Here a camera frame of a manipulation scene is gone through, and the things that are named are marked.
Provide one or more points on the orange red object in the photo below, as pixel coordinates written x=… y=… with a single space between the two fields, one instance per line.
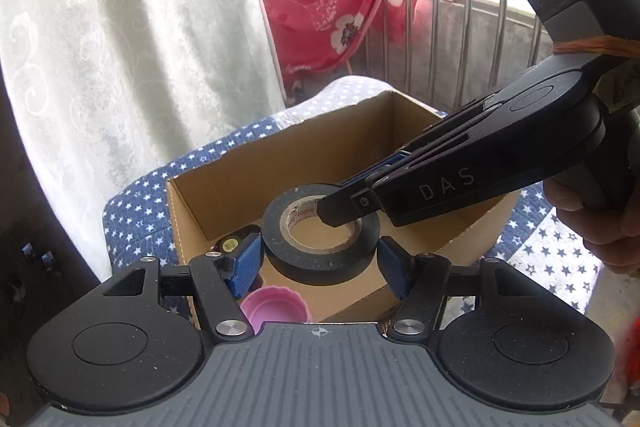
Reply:
x=632 y=352

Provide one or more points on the pink plastic bowl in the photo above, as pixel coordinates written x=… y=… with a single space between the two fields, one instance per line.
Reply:
x=275 y=307

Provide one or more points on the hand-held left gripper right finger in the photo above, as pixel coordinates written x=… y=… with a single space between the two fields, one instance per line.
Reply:
x=395 y=272

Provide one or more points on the black flashlight yellow label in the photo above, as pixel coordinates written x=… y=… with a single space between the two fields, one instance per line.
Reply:
x=230 y=245

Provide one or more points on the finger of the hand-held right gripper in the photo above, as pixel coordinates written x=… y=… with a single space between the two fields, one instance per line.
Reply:
x=345 y=204
x=440 y=132

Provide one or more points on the person's right hand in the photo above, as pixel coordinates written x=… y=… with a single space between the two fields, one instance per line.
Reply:
x=605 y=237

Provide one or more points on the black electrical tape roll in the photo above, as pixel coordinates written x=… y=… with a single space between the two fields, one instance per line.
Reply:
x=305 y=259

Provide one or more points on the white patterned curtain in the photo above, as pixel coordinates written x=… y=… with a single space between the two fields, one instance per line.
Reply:
x=125 y=57

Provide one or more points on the small device with lit screen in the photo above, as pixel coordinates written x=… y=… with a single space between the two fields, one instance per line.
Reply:
x=48 y=259
x=27 y=252

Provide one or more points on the white towel with blue stars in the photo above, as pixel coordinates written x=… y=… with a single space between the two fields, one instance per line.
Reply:
x=550 y=257

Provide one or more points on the cardboard box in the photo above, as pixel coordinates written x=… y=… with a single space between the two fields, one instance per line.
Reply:
x=225 y=192

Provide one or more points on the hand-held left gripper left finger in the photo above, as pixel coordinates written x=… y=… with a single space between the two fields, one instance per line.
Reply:
x=245 y=268

